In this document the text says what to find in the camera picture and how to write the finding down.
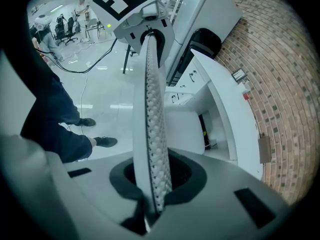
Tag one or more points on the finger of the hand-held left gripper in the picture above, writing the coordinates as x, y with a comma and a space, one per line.
169, 39
130, 39

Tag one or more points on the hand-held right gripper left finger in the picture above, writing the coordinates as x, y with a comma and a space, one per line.
82, 199

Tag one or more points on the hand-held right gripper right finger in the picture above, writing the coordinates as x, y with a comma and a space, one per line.
212, 216

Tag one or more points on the black office chair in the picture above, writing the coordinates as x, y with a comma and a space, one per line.
59, 30
71, 30

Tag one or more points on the white desk with drawers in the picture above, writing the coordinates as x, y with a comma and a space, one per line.
235, 109

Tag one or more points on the light table thin legs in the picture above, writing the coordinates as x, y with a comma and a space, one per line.
93, 22

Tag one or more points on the white charger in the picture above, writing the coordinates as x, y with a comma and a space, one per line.
88, 64

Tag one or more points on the silver refrigerator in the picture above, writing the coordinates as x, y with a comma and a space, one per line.
212, 16

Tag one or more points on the person's right black shoe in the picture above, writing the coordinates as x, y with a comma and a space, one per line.
106, 142

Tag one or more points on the person's black shoe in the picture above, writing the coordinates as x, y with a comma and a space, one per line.
106, 142
86, 122

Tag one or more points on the person's left black shoe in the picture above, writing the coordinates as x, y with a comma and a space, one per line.
86, 122

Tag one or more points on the brown box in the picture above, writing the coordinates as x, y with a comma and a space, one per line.
265, 149

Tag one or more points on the small white holder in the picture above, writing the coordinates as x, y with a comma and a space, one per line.
246, 86

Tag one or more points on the person's black clothed body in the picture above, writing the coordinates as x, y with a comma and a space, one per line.
50, 109

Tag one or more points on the small red object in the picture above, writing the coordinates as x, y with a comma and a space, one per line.
246, 96

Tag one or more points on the black picture frame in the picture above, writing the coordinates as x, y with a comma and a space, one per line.
239, 75

